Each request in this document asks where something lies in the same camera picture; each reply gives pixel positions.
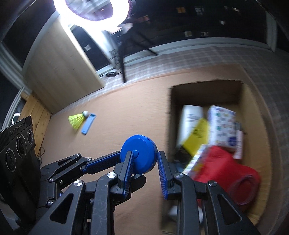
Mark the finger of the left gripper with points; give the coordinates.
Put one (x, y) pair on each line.
(102, 163)
(137, 182)

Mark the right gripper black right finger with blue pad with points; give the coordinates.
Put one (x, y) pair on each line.
(220, 213)

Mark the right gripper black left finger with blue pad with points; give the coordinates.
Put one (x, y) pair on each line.
(102, 221)

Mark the blue round tape measure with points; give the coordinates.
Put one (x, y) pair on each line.
(145, 153)

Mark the red cloth pillow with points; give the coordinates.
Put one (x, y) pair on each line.
(239, 181)

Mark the yellow shuttlecock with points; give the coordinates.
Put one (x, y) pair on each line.
(77, 120)

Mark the yellow card packet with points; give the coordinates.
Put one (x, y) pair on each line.
(197, 137)

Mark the colourful patterned box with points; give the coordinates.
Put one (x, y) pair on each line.
(222, 130)

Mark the white tissue pack blue print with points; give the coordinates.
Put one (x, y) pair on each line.
(239, 142)

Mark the blue plastic comb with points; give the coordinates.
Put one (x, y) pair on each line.
(87, 124)

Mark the wooden plank headboard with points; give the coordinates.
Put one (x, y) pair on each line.
(40, 117)

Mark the black power strip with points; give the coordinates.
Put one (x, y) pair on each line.
(111, 74)

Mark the light wooden cabinet panel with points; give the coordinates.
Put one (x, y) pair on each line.
(57, 69)

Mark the brown cardboard box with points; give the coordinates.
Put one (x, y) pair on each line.
(190, 166)

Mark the black tripod stand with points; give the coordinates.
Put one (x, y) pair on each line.
(124, 36)

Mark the plaid bed sheet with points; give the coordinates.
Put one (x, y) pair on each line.
(269, 72)

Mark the bright ring light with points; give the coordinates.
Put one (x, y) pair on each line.
(101, 15)

